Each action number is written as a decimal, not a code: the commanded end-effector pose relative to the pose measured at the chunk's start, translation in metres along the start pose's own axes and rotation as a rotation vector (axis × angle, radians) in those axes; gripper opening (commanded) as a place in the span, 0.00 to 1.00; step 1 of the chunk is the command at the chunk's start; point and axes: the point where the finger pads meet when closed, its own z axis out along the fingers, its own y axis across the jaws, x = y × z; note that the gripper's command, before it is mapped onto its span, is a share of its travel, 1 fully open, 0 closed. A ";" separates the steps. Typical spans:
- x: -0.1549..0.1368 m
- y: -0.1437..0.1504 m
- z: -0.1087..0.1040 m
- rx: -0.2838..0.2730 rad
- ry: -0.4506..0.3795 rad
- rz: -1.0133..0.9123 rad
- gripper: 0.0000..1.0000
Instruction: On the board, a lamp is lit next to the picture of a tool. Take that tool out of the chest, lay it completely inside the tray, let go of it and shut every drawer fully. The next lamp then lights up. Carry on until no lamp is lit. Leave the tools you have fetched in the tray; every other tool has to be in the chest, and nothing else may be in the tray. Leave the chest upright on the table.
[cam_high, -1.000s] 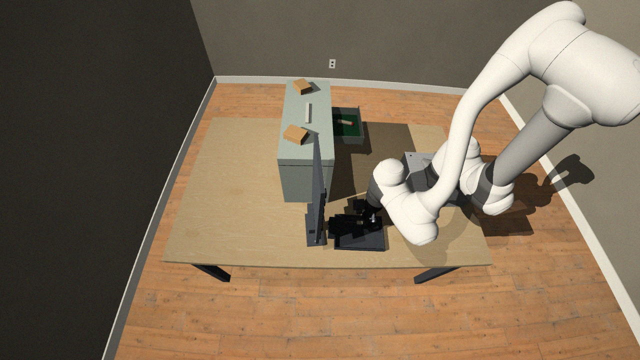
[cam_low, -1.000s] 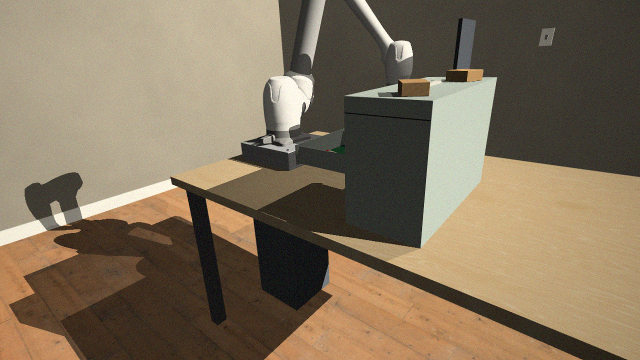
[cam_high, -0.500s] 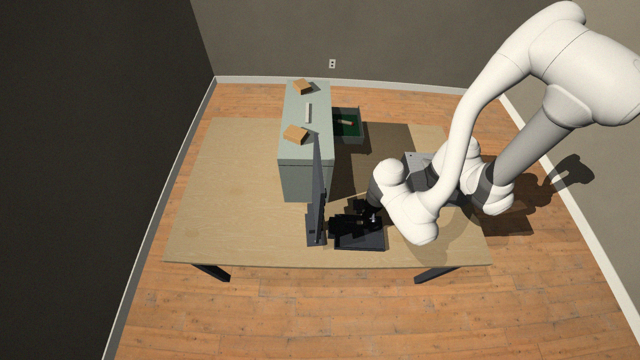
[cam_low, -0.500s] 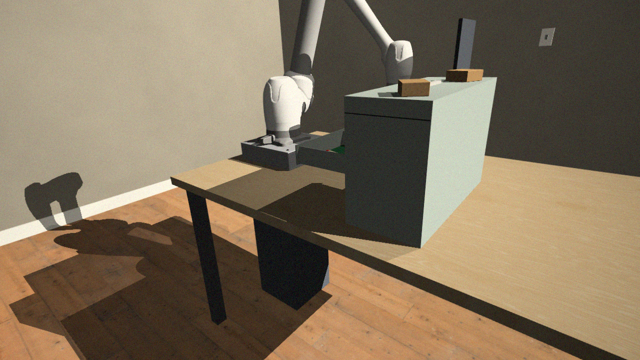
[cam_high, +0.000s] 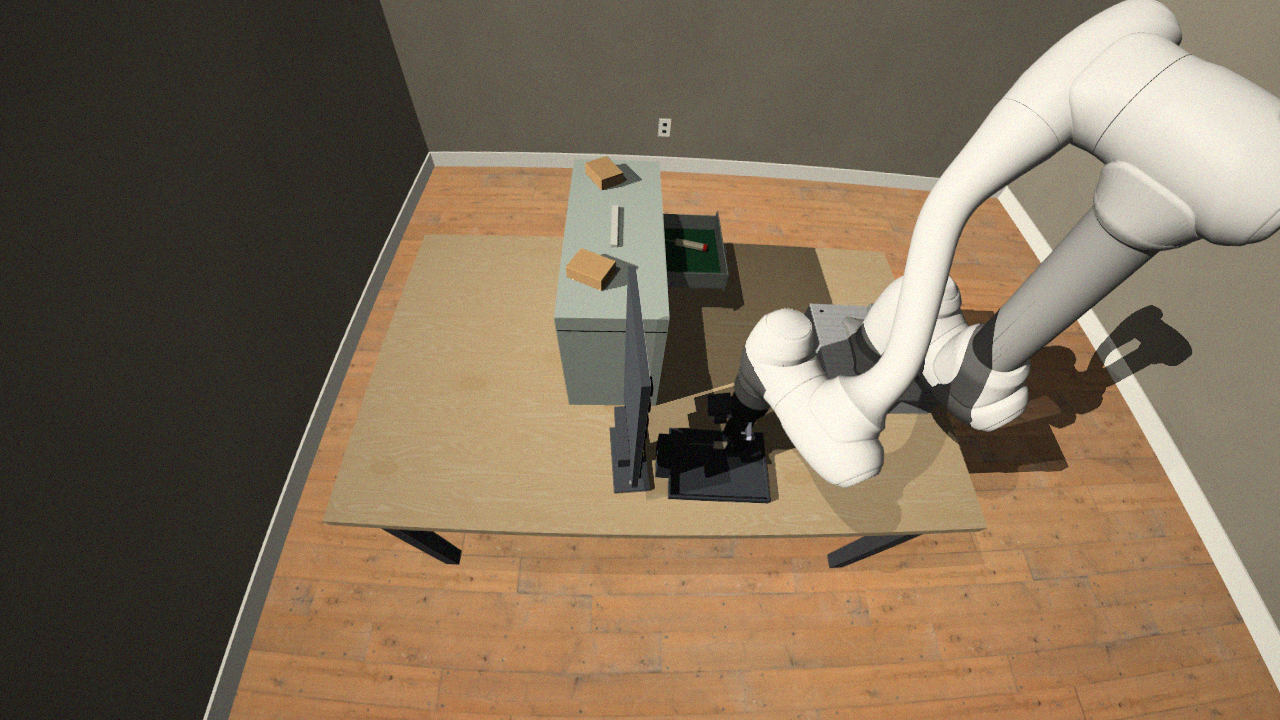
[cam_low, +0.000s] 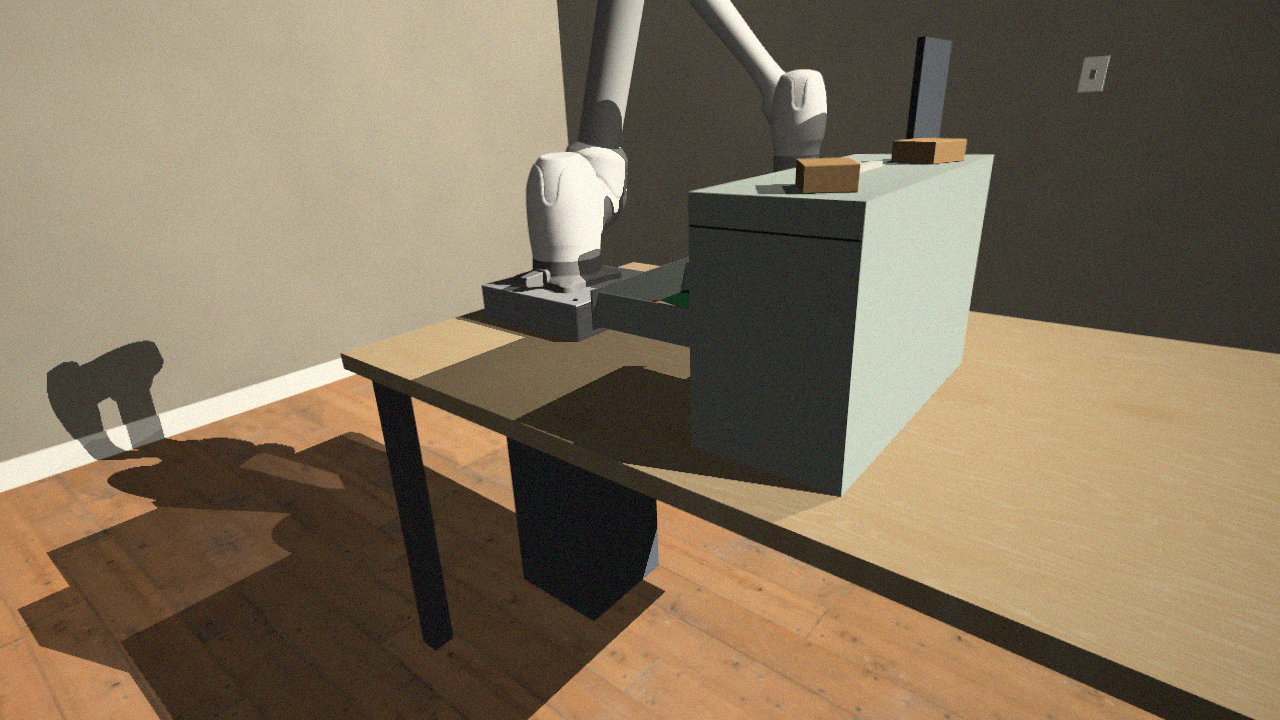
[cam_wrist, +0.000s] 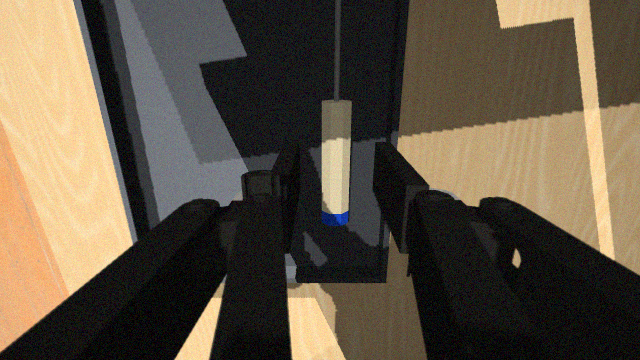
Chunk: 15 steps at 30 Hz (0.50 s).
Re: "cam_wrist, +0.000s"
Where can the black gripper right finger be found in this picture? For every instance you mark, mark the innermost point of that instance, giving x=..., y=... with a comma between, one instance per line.
x=582, y=303

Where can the beige screwdriver with blue band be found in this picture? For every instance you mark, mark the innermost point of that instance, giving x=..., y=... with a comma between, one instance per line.
x=336, y=140

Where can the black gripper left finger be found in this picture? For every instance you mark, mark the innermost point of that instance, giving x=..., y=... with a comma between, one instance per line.
x=145, y=303

